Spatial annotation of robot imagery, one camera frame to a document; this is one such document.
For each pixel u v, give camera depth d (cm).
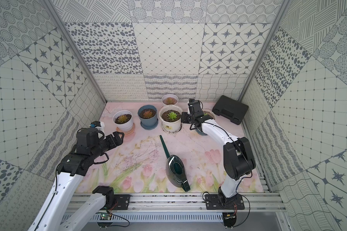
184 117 80
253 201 76
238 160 47
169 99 107
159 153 93
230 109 110
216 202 74
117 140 65
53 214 39
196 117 70
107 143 63
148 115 98
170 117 96
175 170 72
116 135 66
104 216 70
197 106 71
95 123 63
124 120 95
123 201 74
